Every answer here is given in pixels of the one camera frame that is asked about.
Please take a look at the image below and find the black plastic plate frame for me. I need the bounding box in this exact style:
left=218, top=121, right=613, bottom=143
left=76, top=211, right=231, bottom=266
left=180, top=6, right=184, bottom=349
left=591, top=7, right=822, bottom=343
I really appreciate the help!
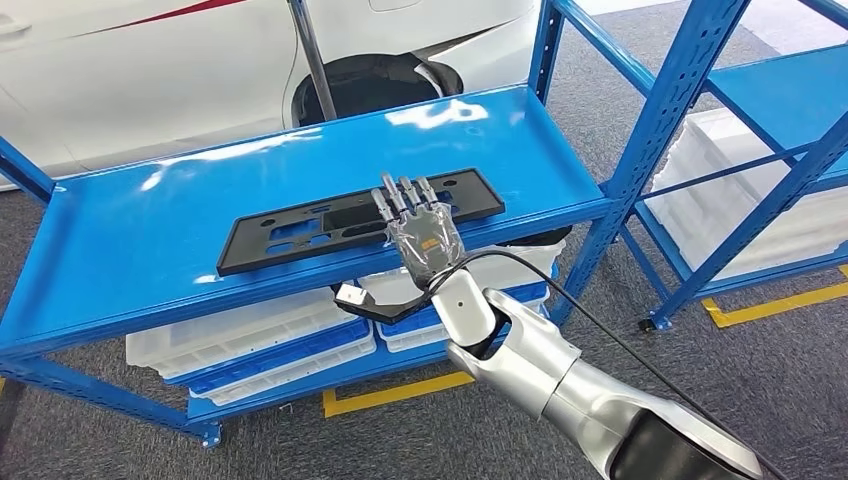
left=216, top=167, right=507, bottom=278

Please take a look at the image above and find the blue metal shelf rack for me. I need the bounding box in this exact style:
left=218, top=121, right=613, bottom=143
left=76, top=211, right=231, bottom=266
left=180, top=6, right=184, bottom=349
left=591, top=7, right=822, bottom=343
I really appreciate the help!
left=0, top=0, right=757, bottom=452
left=619, top=0, right=848, bottom=333

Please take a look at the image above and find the yellow floor tape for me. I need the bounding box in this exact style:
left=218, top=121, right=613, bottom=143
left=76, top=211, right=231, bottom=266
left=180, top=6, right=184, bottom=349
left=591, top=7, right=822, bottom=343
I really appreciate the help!
left=322, top=370, right=477, bottom=419
left=700, top=264, right=848, bottom=330

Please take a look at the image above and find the chrome metal stand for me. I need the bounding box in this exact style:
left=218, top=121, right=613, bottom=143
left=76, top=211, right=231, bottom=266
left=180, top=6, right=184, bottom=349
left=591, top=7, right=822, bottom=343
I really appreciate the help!
left=286, top=0, right=339, bottom=124

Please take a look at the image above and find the white car with red stripe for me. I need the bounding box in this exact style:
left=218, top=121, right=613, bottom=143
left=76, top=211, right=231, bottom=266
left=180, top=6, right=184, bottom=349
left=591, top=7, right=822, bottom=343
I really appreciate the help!
left=0, top=0, right=541, bottom=193

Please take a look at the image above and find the white plastic crate stack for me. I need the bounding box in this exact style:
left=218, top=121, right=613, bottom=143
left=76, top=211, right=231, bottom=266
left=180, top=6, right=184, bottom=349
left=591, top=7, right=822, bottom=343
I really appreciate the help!
left=645, top=107, right=848, bottom=283

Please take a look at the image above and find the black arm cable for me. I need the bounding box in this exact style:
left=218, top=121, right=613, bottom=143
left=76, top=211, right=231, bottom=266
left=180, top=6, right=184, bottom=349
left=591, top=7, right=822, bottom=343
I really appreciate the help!
left=427, top=249, right=790, bottom=480

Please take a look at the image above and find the pale wrist camera on bracket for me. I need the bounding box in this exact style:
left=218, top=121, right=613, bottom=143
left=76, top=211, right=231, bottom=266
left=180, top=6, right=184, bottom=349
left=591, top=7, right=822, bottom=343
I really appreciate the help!
left=333, top=283, right=432, bottom=326

